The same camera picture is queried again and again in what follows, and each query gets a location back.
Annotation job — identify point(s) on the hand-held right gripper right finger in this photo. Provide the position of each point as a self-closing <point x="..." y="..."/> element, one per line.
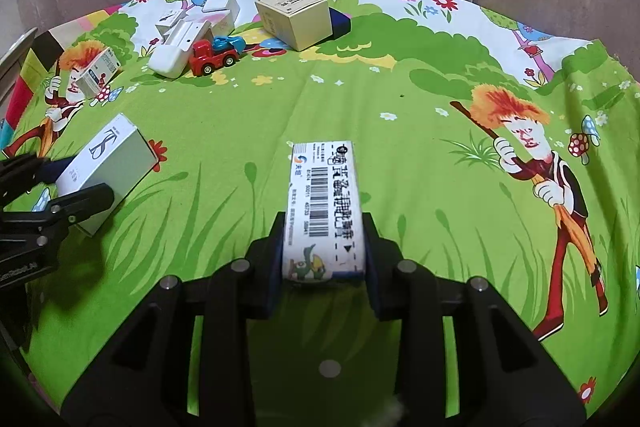
<point x="375" y="267"/>

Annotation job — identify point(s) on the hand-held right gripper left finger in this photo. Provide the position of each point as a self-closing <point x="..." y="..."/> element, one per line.
<point x="272" y="257"/>

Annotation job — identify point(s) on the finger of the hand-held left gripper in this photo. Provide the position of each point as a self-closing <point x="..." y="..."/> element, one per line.
<point x="20" y="177"/>
<point x="80" y="202"/>

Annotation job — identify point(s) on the white box with grey logo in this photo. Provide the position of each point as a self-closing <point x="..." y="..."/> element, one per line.
<point x="110" y="167"/>

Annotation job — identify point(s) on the white barcode carton box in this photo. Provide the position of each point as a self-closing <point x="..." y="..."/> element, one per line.
<point x="320" y="202"/>

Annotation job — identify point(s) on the white and blue medicine box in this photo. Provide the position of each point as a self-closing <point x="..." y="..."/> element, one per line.
<point x="97" y="74"/>

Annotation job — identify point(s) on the red toy truck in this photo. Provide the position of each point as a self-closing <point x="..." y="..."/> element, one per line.
<point x="207" y="57"/>

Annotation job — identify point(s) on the white box with pink print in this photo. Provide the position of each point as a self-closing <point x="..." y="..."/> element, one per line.
<point x="222" y="22"/>

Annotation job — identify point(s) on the kraft cardboard box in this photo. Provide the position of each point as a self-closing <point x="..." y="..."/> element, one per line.
<point x="295" y="19"/>

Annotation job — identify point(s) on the dark blue box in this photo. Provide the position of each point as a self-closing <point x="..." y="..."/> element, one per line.
<point x="341" y="23"/>

